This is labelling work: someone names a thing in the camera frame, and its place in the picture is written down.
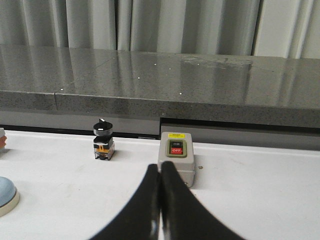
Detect grey stone counter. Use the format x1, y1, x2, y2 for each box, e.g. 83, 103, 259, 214
0, 44, 320, 150

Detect blue desk bell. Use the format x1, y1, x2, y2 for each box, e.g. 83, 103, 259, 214
0, 176, 20, 217

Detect black selector knob switch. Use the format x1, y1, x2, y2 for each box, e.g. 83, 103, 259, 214
93, 118, 115, 161

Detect grey on-off switch box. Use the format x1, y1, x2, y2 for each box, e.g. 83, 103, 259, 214
157, 132, 196, 188

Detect grey curtain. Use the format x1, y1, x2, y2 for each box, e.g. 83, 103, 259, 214
0, 0, 320, 59

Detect green pushbutton switch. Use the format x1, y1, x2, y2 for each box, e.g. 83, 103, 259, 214
0, 127, 7, 151

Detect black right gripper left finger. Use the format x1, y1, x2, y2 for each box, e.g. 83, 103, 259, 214
92, 164, 161, 240

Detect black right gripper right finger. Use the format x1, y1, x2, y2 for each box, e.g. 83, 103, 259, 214
161, 161, 243, 240

